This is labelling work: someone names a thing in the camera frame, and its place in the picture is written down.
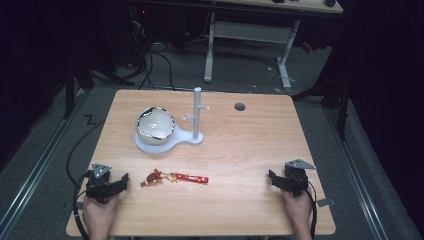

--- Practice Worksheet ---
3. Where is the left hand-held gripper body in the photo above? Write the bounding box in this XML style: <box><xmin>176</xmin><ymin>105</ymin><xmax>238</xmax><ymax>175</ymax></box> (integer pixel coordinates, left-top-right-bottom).
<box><xmin>85</xmin><ymin>162</ymin><xmax>117</xmax><ymax>205</ymax></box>

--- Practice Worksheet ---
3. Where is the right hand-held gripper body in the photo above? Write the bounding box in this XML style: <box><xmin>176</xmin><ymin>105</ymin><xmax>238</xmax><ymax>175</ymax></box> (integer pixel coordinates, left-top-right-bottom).
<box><xmin>282</xmin><ymin>158</ymin><xmax>317</xmax><ymax>198</ymax></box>

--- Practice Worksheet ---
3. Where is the red keychain with strap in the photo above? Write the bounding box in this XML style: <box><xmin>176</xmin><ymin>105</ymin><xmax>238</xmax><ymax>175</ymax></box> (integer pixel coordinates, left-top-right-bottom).
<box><xmin>139</xmin><ymin>168</ymin><xmax>210</xmax><ymax>189</ymax></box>

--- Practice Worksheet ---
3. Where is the white stand with pegs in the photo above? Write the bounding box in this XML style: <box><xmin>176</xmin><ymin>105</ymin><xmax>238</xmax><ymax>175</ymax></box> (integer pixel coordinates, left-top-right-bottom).
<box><xmin>134</xmin><ymin>86</ymin><xmax>211</xmax><ymax>155</ymax></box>

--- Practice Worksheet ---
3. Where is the person's right hand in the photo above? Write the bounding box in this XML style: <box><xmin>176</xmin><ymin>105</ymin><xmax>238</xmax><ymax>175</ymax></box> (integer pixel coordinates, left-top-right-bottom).
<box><xmin>281</xmin><ymin>187</ymin><xmax>314</xmax><ymax>224</ymax></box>

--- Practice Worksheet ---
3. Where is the person's left hand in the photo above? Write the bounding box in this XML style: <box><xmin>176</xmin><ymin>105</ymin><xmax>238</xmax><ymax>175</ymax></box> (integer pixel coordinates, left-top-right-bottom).
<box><xmin>82</xmin><ymin>194</ymin><xmax>121</xmax><ymax>232</ymax></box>

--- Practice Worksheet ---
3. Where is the silver metal bowl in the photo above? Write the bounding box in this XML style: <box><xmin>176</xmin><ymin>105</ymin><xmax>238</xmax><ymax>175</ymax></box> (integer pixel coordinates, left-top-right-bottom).
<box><xmin>135</xmin><ymin>106</ymin><xmax>177</xmax><ymax>147</ymax></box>

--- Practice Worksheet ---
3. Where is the black metal stand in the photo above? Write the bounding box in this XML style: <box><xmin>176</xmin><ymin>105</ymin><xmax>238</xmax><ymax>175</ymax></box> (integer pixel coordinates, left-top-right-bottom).
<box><xmin>291</xmin><ymin>74</ymin><xmax>353</xmax><ymax>142</ymax></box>
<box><xmin>62</xmin><ymin>54</ymin><xmax>136</xmax><ymax>120</ymax></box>

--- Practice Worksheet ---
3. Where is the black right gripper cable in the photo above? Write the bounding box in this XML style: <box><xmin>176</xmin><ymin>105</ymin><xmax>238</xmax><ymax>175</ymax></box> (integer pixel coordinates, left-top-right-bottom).
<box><xmin>305</xmin><ymin>179</ymin><xmax>318</xmax><ymax>240</ymax></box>

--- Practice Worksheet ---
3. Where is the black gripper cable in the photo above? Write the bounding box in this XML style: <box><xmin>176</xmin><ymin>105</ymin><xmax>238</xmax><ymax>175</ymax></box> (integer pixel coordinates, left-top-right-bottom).
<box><xmin>305</xmin><ymin>179</ymin><xmax>318</xmax><ymax>240</ymax></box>
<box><xmin>72</xmin><ymin>170</ymin><xmax>92</xmax><ymax>240</ymax></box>

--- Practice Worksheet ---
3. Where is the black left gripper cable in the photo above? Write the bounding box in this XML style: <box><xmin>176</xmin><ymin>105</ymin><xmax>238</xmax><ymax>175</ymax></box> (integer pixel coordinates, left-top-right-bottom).
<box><xmin>72</xmin><ymin>170</ymin><xmax>92</xmax><ymax>240</ymax></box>

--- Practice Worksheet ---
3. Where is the thin black floor cable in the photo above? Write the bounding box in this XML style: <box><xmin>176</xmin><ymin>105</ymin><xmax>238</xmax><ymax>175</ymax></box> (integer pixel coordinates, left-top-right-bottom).
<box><xmin>65</xmin><ymin>119</ymin><xmax>107</xmax><ymax>184</ymax></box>

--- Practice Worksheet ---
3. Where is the aluminium floor rail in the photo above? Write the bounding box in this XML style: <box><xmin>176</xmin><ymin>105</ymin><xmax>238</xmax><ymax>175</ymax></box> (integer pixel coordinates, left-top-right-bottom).
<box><xmin>324</xmin><ymin>108</ymin><xmax>390</xmax><ymax>240</ymax></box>
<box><xmin>0</xmin><ymin>89</ymin><xmax>88</xmax><ymax>236</ymax></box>

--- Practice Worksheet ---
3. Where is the bundle of black cables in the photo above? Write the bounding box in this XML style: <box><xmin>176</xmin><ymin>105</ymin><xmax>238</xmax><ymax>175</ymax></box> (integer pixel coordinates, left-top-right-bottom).
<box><xmin>124</xmin><ymin>8</ymin><xmax>177</xmax><ymax>92</ymax></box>

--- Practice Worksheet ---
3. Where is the wooden desk with white frame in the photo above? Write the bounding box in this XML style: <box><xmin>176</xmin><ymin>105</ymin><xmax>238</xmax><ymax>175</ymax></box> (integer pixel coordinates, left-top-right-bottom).
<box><xmin>128</xmin><ymin>0</ymin><xmax>344</xmax><ymax>90</ymax></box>

